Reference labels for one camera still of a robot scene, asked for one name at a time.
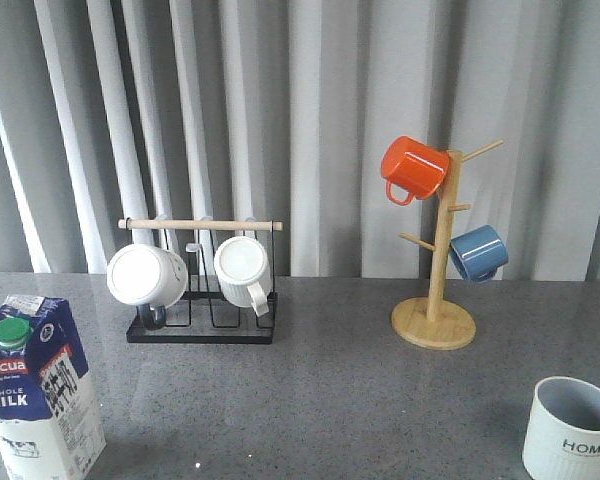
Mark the grey pleated curtain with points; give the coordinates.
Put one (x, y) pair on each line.
(282, 110)

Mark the blue enamel mug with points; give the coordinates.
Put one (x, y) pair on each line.
(478, 254)

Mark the white HOME mug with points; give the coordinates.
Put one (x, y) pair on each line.
(562, 439)

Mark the wooden mug tree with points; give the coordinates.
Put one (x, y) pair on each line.
(432, 322)

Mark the blue white milk carton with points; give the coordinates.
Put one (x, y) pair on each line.
(50, 423)

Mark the orange enamel mug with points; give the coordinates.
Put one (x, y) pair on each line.
(412, 169)

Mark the smooth white hanging mug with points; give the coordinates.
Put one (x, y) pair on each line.
(147, 277)

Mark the black metal mug rack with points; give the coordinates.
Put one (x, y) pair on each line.
(203, 315)

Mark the ribbed white hanging mug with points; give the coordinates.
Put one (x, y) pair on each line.
(243, 271)

